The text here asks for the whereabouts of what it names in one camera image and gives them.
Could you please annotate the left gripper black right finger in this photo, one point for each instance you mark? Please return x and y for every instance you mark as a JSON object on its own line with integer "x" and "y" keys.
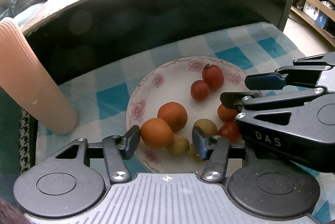
{"x": 215, "y": 148}

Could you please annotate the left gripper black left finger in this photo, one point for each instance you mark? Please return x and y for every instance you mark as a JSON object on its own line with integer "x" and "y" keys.
{"x": 125, "y": 145}

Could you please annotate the yellow-green small fruit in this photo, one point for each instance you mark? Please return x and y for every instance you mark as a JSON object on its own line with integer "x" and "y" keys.
{"x": 208, "y": 127}
{"x": 195, "y": 153}
{"x": 179, "y": 146}

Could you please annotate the wooden shelf unit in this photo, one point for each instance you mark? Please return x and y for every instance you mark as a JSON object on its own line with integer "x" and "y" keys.
{"x": 314, "y": 4}

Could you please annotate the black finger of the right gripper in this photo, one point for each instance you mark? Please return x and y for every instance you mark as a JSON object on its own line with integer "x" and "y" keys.
{"x": 233, "y": 100}
{"x": 265, "y": 81}

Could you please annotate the red oval tomato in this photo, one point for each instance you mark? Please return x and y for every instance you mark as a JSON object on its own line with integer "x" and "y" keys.
{"x": 213, "y": 76}

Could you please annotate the red cherry tomato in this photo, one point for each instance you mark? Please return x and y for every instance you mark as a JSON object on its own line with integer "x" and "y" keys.
{"x": 199, "y": 90}

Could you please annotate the small orange tangerine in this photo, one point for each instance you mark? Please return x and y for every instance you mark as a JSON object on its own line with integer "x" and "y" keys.
{"x": 226, "y": 114}

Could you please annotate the dark glossy coffee table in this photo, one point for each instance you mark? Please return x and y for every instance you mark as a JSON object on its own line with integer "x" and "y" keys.
{"x": 74, "y": 37}

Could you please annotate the white floral ceramic plate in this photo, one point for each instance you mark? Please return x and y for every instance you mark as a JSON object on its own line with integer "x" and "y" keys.
{"x": 171, "y": 82}

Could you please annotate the pink ribbed cylinder vase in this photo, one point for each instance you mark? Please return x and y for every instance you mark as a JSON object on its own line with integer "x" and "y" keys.
{"x": 26, "y": 80}

